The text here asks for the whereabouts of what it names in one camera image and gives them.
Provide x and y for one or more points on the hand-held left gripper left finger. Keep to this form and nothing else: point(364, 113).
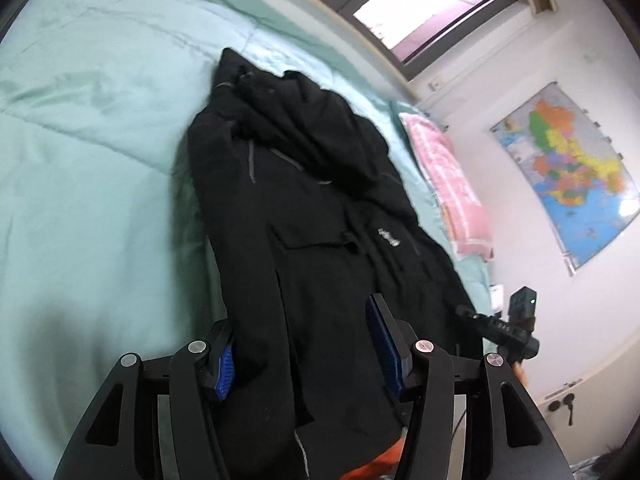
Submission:
point(225, 372)

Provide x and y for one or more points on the wall socket with plug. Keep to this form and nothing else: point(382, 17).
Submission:
point(560, 405)

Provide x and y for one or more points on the white plastic device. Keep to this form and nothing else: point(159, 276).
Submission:
point(496, 297)

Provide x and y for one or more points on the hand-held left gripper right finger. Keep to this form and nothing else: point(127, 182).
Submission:
point(385, 355)

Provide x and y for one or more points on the pink quilted pillow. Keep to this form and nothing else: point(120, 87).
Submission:
point(450, 185)

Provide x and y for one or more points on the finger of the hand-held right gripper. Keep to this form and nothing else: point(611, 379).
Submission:
point(466, 314)

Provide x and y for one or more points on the black hooded jacket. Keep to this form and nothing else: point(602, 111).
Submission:
point(320, 240)

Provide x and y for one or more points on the orange cloth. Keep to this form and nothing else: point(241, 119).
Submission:
point(375, 465)

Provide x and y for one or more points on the dark framed window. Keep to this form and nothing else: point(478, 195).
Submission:
point(420, 5)

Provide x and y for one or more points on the teal quilt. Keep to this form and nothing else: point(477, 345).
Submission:
point(100, 160)

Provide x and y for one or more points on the colourful wall map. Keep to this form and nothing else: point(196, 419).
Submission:
point(575, 175)

